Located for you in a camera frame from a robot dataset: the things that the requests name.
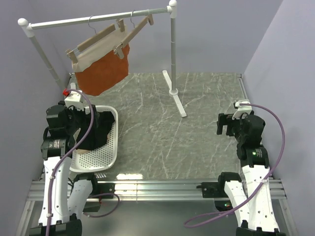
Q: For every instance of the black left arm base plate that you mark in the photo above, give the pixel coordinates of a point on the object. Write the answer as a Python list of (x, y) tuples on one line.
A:
[(105, 187)]

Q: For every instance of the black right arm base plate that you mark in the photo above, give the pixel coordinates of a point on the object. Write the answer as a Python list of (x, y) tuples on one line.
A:
[(210, 190)]

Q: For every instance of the orange shorts beige waistband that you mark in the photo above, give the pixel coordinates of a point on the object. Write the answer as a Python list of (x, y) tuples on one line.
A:
[(98, 68)]

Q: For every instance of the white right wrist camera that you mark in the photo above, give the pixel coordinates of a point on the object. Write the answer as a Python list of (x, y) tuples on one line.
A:
[(243, 107)]

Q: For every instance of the black underwear beige waistband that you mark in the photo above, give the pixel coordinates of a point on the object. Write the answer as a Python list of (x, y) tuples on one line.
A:
[(97, 137)]

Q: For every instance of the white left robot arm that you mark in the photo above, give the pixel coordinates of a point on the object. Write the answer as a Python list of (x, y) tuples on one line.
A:
[(61, 211)]

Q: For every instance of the silver white clothes rack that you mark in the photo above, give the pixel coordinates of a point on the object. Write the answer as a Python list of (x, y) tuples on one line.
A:
[(171, 9)]

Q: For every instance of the aluminium front rail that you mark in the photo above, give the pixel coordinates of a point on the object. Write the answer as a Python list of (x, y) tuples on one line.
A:
[(160, 190)]

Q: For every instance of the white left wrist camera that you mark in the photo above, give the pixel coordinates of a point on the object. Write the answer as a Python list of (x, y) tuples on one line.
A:
[(73, 100)]

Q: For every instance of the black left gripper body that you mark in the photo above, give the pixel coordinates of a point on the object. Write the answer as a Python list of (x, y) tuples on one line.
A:
[(74, 115)]

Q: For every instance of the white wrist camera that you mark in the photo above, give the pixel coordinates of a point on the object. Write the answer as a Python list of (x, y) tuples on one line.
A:
[(243, 107), (73, 100)]

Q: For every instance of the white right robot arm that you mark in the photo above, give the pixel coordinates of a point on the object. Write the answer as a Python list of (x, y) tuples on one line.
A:
[(251, 201)]

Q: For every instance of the white perforated plastic basket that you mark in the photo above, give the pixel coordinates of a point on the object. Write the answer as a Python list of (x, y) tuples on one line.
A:
[(102, 158)]

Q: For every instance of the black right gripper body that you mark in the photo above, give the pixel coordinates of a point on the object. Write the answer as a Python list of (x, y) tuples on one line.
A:
[(234, 128)]

